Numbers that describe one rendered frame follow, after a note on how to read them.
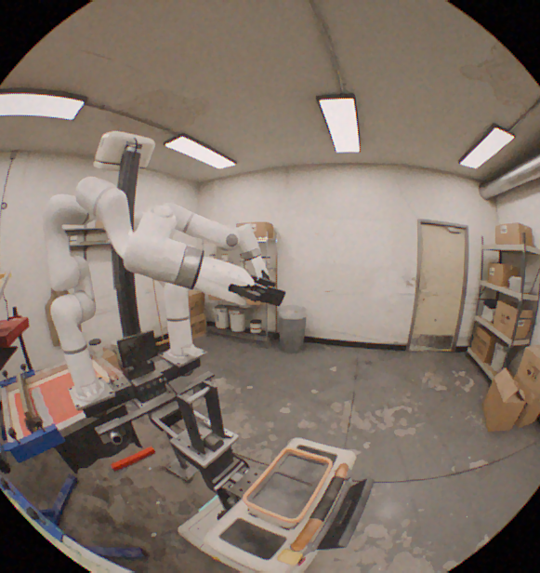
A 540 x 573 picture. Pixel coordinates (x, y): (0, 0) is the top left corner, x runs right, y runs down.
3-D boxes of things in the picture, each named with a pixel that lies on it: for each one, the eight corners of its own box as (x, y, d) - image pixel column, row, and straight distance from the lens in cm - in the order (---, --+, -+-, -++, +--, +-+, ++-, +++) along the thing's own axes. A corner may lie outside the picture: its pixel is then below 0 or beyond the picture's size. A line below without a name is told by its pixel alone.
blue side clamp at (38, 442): (61, 433, 102) (53, 420, 98) (65, 441, 98) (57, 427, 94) (17, 455, 108) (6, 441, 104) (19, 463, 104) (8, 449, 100)
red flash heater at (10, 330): (5, 329, 276) (2, 317, 274) (32, 326, 252) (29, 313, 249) (-20, 351, 232) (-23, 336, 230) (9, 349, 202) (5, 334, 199)
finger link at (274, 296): (247, 297, 42) (278, 305, 44) (252, 303, 39) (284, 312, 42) (254, 281, 41) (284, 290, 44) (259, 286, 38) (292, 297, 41)
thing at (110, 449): (132, 435, 135) (111, 389, 116) (141, 443, 129) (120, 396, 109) (74, 471, 132) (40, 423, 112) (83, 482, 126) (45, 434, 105)
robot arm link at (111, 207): (122, 183, 58) (186, 219, 47) (112, 229, 64) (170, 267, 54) (96, 190, 53) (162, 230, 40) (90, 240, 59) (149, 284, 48)
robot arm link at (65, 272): (35, 206, 77) (73, 210, 87) (49, 335, 73) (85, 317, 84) (58, 187, 66) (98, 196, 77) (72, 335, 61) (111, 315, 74)
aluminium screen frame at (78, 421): (95, 355, 155) (93, 350, 154) (144, 393, 107) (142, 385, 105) (4, 391, 153) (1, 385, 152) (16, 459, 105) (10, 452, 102)
